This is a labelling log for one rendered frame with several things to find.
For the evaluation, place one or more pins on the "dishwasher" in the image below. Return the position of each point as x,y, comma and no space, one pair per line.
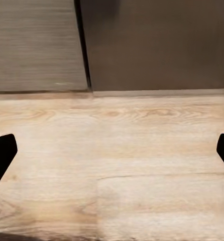
42,46

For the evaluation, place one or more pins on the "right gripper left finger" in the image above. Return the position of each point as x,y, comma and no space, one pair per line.
8,150

